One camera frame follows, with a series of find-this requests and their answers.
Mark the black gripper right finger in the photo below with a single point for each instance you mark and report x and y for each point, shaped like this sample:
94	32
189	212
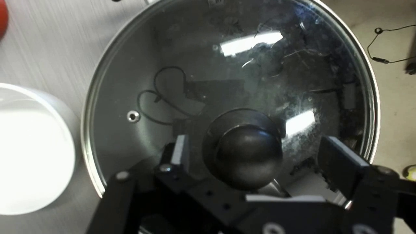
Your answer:
368	190

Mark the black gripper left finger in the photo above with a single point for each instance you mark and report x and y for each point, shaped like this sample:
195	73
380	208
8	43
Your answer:
173	195

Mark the glass lid with black knob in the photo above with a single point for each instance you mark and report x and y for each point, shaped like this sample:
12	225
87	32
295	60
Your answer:
225	95

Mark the white bowl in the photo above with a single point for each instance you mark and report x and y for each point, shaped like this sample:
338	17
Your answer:
30	149

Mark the red mug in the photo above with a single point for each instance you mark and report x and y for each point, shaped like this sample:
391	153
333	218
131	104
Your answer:
1	18

